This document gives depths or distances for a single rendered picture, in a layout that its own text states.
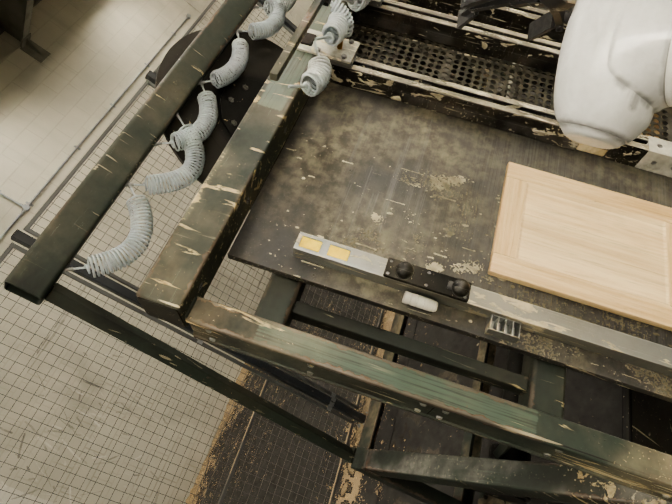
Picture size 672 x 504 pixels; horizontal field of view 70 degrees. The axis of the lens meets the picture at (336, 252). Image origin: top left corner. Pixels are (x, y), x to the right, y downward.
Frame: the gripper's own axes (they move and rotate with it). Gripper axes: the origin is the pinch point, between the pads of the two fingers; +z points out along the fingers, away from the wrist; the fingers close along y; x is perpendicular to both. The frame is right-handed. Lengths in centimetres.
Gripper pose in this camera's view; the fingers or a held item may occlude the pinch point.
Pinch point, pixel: (498, 24)
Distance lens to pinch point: 96.8
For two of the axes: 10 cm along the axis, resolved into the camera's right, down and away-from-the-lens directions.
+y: 9.8, 0.7, 1.8
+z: -1.7, -1.2, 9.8
